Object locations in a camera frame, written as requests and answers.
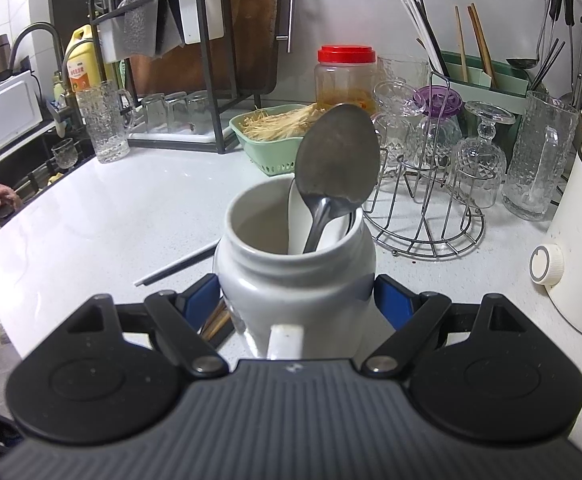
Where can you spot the patterned steel cleaver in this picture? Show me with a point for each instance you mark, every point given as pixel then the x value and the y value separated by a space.
pixel 141 10

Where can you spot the metal spoon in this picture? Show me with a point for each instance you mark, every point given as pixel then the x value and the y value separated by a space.
pixel 338 155

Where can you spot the white plastic rack cup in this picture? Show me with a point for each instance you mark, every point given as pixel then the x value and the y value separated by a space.
pixel 198 15
pixel 111 40

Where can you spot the black dish rack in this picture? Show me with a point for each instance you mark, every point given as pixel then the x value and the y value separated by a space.
pixel 214 125

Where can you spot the green plastic basket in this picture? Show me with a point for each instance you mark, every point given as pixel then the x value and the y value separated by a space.
pixel 271 160

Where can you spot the green utensil holder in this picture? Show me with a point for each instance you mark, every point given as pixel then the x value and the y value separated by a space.
pixel 476 82

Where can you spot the bunch of assorted chopsticks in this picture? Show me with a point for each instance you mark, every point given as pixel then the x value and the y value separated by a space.
pixel 421 25

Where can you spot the black sink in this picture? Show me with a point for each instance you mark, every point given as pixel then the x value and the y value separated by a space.
pixel 21 175

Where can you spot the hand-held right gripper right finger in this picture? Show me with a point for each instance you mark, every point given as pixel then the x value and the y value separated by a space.
pixel 393 300

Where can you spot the purple-lid glass cup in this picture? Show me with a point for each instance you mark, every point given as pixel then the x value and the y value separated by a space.
pixel 436 102

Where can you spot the brown wooden chopstick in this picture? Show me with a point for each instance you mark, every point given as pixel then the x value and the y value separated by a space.
pixel 218 329
pixel 213 317

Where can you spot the white microwave oven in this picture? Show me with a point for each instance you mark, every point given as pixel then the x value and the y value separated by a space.
pixel 6 110

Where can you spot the steel ladle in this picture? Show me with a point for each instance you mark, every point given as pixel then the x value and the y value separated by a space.
pixel 523 63

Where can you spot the yellow detergent bottle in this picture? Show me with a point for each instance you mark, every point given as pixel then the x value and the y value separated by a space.
pixel 83 60

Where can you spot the textured glass jar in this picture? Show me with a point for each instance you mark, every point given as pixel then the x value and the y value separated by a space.
pixel 403 72

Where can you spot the red-lid plastic jar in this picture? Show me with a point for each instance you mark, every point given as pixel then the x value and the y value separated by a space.
pixel 343 77

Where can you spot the small clear drinking glass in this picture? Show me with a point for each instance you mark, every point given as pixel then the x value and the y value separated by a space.
pixel 153 112
pixel 177 111
pixel 201 110

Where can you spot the wooden cutting board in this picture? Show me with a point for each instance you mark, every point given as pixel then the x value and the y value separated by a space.
pixel 251 35

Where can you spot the small glass goblet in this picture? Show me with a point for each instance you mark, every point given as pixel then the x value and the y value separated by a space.
pixel 63 152

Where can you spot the white drip tray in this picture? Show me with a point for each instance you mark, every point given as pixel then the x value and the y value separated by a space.
pixel 171 136

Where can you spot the white ceramic spoon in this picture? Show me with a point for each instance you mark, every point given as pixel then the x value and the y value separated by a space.
pixel 333 234
pixel 298 225

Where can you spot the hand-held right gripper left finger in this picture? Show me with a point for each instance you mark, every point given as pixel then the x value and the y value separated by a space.
pixel 206 292

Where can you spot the dark kitchen faucet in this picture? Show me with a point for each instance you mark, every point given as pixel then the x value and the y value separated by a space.
pixel 36 26

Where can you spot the tall textured glass mug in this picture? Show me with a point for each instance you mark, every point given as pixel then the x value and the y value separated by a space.
pixel 536 160
pixel 103 125

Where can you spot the cluster of clear stemmed glasses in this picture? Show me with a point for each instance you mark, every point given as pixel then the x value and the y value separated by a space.
pixel 481 160

